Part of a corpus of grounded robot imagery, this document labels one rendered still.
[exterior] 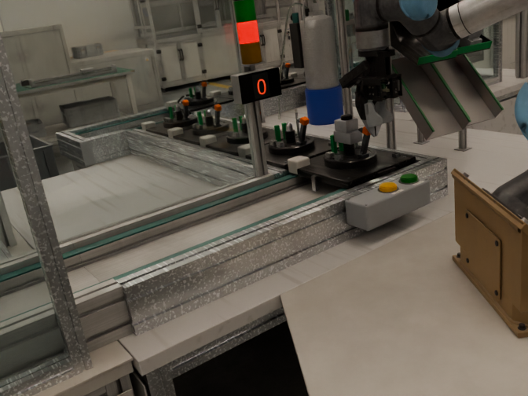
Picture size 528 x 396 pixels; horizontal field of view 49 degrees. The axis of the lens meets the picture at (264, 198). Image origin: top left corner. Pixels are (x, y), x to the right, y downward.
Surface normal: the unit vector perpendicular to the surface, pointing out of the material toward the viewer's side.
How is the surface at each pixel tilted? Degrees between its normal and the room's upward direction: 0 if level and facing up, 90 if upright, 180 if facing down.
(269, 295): 0
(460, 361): 0
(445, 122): 45
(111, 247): 90
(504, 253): 90
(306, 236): 90
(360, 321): 0
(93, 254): 90
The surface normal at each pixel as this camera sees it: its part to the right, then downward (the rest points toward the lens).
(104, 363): -0.13, -0.93
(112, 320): 0.57, 0.21
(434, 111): 0.21, -0.48
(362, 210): -0.81, 0.29
